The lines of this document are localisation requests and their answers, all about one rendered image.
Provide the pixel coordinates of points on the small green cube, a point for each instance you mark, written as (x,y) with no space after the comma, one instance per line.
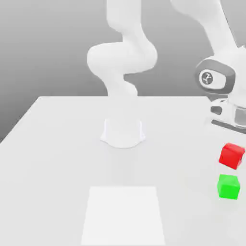
(228,187)

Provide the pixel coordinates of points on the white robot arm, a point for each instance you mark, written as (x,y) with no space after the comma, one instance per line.
(123,57)

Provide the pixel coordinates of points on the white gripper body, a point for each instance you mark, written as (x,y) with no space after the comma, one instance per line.
(227,125)

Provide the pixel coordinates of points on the small red cube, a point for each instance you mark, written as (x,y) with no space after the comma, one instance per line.
(230,156)

